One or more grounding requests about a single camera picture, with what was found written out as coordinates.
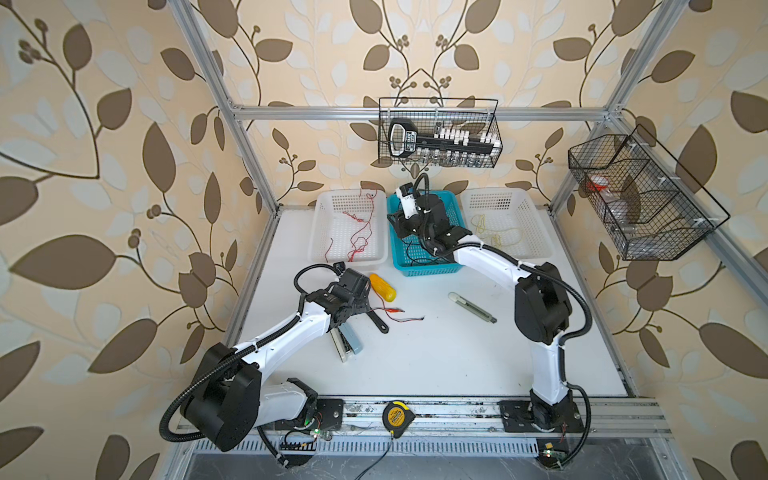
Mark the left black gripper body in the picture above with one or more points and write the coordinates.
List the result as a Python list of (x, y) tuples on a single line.
[(358, 305)]

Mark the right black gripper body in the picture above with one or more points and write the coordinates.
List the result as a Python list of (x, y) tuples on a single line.
[(420, 222)]

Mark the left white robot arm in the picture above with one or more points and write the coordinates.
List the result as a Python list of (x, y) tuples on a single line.
[(228, 396)]

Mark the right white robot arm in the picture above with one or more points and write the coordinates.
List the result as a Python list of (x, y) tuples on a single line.
[(547, 310)]

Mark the teal plastic basket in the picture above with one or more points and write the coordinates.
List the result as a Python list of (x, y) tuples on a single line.
[(411, 260)]

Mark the grey blue stapler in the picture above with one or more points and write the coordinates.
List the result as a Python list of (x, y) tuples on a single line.
[(346, 342)]

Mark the green pipe wrench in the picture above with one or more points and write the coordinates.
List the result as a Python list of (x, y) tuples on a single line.
[(378, 321)]

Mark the left white plastic basket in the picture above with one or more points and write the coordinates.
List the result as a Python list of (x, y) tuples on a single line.
[(350, 226)]

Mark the white plastic basket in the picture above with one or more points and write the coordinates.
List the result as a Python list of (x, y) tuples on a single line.
[(507, 219), (350, 226)]

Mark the green utility knife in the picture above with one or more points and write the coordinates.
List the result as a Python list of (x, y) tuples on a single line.
[(472, 308)]

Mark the right white plastic basket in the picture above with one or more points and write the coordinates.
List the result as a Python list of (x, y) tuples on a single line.
[(507, 219)]

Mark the yellow tape measure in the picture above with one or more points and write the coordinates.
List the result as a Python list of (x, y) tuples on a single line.
[(396, 418)]

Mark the red item in basket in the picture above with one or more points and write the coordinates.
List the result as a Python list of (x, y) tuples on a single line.
[(596, 184)]

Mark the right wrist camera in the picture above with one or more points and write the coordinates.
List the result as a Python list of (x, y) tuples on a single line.
[(407, 195)]

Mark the back black wire basket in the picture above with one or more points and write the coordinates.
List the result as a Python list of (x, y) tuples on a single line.
[(474, 114)]

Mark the black wire basket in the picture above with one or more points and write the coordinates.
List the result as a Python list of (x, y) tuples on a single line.
[(656, 207), (474, 114)]

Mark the aluminium frame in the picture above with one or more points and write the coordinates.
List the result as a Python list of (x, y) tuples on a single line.
[(643, 124)]

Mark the right black wire basket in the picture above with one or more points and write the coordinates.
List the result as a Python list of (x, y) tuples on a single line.
[(656, 207)]

